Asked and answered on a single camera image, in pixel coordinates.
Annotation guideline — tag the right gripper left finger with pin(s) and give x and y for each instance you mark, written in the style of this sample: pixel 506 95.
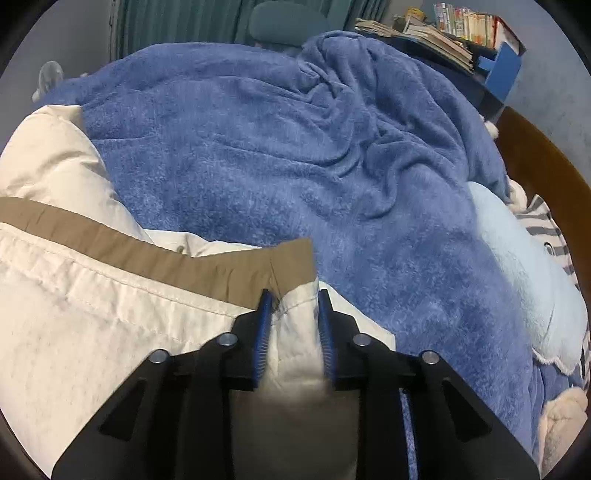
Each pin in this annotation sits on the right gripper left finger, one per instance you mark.
pixel 171 417

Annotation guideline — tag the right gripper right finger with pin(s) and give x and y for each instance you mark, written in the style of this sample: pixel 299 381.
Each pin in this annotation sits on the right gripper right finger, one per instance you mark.
pixel 416 404

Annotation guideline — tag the cream hooded puffer jacket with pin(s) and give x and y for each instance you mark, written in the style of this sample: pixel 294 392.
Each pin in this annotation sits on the cream hooded puffer jacket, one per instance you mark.
pixel 87 294

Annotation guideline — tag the cream fluffy plush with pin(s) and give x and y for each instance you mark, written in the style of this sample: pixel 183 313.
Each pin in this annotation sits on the cream fluffy plush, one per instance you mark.
pixel 561 422

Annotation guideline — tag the light blue pillow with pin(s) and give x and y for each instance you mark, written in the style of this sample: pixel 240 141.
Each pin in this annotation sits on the light blue pillow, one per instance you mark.
pixel 553 309

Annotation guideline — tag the striped plush toy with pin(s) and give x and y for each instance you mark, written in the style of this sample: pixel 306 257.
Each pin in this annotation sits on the striped plush toy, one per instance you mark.
pixel 552 249

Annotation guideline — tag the brown wooden headboard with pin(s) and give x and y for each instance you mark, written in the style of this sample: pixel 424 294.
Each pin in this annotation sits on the brown wooden headboard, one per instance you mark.
pixel 542 168

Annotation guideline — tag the blue fleece blanket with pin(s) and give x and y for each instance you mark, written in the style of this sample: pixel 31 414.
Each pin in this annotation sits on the blue fleece blanket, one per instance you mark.
pixel 368 152

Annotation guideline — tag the white electric fan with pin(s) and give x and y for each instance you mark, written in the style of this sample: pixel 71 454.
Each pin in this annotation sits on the white electric fan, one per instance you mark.
pixel 50 75

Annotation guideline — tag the teal curtain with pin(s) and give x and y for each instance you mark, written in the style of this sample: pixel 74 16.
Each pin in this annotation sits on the teal curtain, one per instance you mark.
pixel 138 24

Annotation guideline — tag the stack of flat magazines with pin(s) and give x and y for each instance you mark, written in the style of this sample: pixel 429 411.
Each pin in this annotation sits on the stack of flat magazines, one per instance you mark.
pixel 425 35

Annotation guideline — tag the row of upright books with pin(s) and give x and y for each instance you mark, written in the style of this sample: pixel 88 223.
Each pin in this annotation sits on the row of upright books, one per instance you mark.
pixel 484 29

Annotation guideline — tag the teal chair backrest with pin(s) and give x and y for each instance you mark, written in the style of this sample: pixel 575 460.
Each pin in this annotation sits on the teal chair backrest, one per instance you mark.
pixel 285 23

